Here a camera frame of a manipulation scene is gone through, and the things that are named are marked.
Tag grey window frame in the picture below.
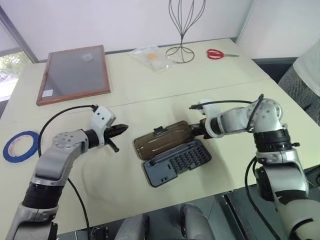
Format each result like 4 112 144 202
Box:
0 4 40 64

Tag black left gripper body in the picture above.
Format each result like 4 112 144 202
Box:
103 125 116 146

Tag wooden picture frame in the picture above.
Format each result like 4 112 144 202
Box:
36 44 111 107

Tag screwdriver bit case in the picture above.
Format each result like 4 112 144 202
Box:
133 120 212 188

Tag black box under table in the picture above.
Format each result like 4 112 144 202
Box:
219 183 281 240

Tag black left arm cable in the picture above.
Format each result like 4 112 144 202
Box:
37 104 100 237

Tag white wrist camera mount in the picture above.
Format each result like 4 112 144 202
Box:
90 105 117 146
198 99 226 139

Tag clear plastic bag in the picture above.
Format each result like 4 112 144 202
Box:
128 44 176 74

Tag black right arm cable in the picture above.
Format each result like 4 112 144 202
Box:
189 93 281 240

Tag black screwdriver handle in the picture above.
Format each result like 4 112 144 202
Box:
149 155 174 166

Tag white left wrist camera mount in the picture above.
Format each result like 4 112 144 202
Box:
90 105 117 146

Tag person in white shirt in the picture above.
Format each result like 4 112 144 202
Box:
277 37 320 119

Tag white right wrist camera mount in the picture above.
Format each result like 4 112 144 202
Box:
198 99 226 139

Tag blue tape roll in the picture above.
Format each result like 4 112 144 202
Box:
2 130 41 165

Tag black wire stand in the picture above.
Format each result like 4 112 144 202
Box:
165 0 207 64

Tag small black device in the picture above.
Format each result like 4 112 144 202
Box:
89 225 111 240

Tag grey rounded shape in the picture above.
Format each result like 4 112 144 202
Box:
116 214 151 240
179 203 216 240

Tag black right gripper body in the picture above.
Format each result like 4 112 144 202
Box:
198 119 213 140

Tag red handled scissors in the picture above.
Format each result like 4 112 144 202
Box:
206 48 240 60

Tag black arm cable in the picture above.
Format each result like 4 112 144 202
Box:
37 104 100 237
189 93 281 240

